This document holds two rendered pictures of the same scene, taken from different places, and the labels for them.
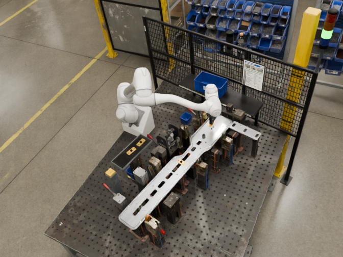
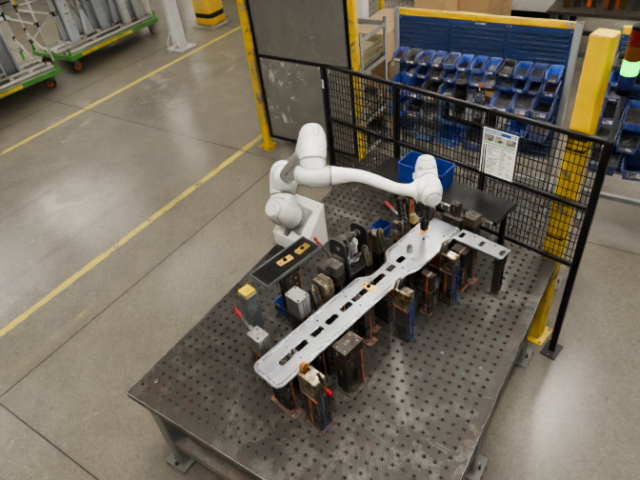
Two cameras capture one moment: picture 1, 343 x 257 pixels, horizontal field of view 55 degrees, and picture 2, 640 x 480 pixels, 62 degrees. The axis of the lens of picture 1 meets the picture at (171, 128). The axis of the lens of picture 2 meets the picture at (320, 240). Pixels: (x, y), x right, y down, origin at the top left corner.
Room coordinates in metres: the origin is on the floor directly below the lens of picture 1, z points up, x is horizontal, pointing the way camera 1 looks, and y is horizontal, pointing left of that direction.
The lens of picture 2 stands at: (-0.17, 0.03, 2.90)
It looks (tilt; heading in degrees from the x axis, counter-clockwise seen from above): 40 degrees down; 4
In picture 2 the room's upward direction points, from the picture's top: 8 degrees counter-clockwise
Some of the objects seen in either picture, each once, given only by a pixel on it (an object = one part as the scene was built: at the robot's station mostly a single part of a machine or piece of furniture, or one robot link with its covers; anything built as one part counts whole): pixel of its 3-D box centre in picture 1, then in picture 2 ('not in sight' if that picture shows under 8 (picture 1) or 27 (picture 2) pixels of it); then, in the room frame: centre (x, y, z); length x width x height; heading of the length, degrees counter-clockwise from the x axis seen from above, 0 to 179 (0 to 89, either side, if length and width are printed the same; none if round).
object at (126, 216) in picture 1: (180, 164); (367, 290); (1.70, -0.03, 1.00); 1.38 x 0.22 x 0.02; 135
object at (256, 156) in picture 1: (254, 146); (497, 273); (1.89, -0.75, 0.84); 0.11 x 0.06 x 0.29; 45
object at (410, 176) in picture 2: (211, 84); (426, 171); (2.57, -0.46, 1.09); 0.30 x 0.17 x 0.13; 50
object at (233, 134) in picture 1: (232, 143); (458, 268); (1.97, -0.55, 0.84); 0.11 x 0.10 x 0.28; 45
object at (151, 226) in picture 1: (155, 232); (316, 399); (1.17, 0.24, 0.88); 0.15 x 0.11 x 0.36; 45
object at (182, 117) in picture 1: (186, 119); (381, 230); (2.48, -0.17, 0.74); 0.11 x 0.10 x 0.09; 135
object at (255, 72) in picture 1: (253, 75); (498, 153); (2.37, -0.83, 1.30); 0.23 x 0.02 x 0.31; 45
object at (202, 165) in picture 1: (202, 175); (404, 313); (1.64, -0.21, 0.87); 0.12 x 0.09 x 0.35; 45
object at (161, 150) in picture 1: (163, 161); (337, 289); (1.84, 0.12, 0.89); 0.13 x 0.11 x 0.38; 45
